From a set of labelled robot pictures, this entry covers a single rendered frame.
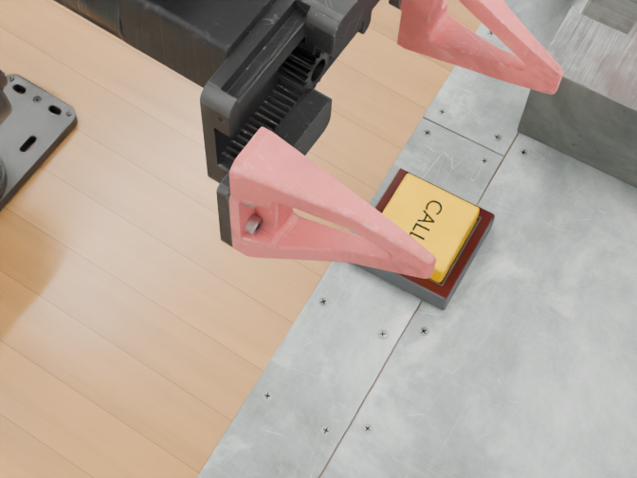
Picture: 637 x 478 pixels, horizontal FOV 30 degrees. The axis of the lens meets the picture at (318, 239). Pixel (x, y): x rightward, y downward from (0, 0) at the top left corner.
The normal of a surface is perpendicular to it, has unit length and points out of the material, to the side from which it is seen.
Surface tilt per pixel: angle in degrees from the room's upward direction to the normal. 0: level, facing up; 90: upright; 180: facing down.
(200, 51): 90
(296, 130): 1
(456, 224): 0
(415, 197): 0
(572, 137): 90
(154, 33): 90
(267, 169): 22
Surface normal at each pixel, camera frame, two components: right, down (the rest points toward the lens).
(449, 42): -0.27, -0.60
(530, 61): -0.55, 0.74
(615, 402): 0.02, -0.45
